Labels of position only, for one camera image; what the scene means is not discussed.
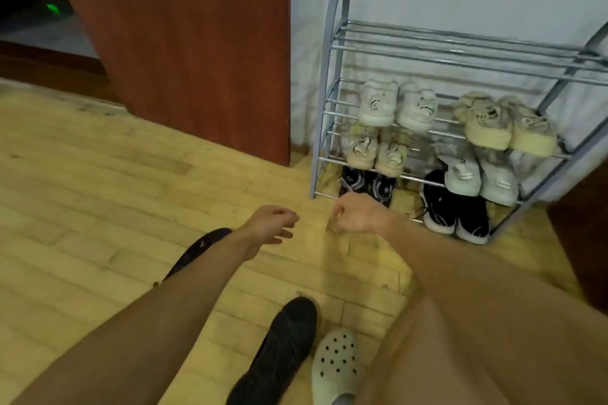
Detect person's right hand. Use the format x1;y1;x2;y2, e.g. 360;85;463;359
330;192;400;235

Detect person's left hand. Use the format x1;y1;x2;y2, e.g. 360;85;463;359
237;205;300;261

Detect black grey patterned sneaker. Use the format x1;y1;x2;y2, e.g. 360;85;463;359
339;166;367;197
370;171;398;209

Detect black orange-accent sneaker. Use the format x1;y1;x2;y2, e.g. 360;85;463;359
227;296;318;405
163;228;234;280

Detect black green sneaker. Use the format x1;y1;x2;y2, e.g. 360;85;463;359
420;170;458;235
455;194;491;245

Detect white knit sneaker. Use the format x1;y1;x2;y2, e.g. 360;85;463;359
434;139;482;197
474;146;519;207

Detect white ribbed-sole sneaker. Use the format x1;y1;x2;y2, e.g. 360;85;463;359
396;82;439;133
358;79;399;128

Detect beige pink sneaker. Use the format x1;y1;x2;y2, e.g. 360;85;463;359
498;96;559;158
452;91;514;152

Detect grey metal shoe rack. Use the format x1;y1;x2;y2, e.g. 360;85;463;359
309;0;608;242

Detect person's right forearm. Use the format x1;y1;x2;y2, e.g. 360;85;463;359
391;217;608;405

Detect person's left forearm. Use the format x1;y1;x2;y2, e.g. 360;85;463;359
9;228;260;405

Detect person's left leg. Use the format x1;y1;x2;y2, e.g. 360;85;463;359
365;295;523;405

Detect cream perforated clog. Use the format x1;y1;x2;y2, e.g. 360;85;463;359
311;327;362;405

